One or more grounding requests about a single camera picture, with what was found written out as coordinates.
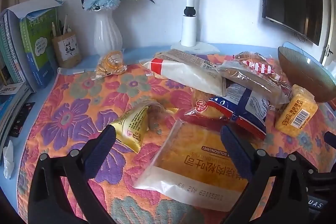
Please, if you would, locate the yellow cracker packet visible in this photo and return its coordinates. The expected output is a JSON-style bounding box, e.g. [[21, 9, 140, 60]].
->
[[275, 84, 319, 134]]

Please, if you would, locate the black remote control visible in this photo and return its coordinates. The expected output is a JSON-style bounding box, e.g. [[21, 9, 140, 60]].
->
[[10, 102, 36, 138]]

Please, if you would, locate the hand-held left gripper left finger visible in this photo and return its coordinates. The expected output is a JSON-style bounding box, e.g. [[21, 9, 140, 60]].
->
[[28, 125, 117, 224]]

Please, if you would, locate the brown ribbed bowl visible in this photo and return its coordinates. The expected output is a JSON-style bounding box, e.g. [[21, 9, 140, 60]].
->
[[278, 46, 336, 103]]

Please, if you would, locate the floral orange mat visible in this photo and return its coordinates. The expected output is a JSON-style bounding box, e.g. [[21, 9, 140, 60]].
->
[[17, 52, 336, 224]]

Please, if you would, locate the white blue paper cover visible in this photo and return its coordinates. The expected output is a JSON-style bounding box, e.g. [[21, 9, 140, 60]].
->
[[7, 0, 65, 20]]

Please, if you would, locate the white ribbed vase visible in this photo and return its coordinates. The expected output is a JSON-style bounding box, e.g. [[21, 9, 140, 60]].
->
[[94, 9, 123, 56]]

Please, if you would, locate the large clear toast packet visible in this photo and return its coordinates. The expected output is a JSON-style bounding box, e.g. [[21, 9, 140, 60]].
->
[[134, 119, 252, 212]]

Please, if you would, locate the clear long sandwich packet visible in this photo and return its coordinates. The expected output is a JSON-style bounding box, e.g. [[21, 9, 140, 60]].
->
[[215, 61, 289, 105]]

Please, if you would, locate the round pastry packet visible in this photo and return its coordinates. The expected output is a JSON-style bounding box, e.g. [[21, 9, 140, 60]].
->
[[91, 49, 128, 81]]

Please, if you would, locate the red striped bread packet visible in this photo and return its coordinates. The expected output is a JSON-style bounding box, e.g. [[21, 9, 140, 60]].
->
[[234, 52, 279, 77]]

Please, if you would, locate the yellow triangular snack packet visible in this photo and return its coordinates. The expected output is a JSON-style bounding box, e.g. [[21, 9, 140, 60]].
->
[[109, 99, 151, 153]]

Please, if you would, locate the white desk lamp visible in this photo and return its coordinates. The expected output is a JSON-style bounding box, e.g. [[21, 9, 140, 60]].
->
[[171, 0, 220, 54]]

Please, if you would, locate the brown pen holder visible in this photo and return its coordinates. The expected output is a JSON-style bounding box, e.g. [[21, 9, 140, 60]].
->
[[51, 32, 82, 69]]

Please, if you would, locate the blue white lying book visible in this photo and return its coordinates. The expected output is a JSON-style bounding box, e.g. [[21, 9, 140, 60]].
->
[[0, 82, 31, 119]]

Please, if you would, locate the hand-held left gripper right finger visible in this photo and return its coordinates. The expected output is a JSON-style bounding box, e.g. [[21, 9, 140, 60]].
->
[[220, 124, 309, 224]]

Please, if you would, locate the teal striped thick book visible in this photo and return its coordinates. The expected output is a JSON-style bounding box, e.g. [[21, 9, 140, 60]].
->
[[0, 9, 34, 93]]

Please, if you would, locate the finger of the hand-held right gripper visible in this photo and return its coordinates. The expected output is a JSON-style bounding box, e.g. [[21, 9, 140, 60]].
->
[[324, 132, 336, 149]]

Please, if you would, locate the brown bread packet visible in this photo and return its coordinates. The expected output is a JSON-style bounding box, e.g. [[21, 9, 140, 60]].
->
[[155, 49, 223, 69]]

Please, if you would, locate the white tissue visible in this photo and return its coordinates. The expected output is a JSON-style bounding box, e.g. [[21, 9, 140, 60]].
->
[[1, 140, 15, 180]]

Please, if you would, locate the white door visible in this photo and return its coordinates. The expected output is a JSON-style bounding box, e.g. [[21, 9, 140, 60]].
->
[[319, 27, 336, 69]]

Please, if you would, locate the grey lying book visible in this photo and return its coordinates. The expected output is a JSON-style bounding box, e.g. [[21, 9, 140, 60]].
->
[[0, 94, 36, 151]]

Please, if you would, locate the blue red white bread packet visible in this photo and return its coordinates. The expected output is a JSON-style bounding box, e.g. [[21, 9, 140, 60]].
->
[[184, 82, 271, 140]]

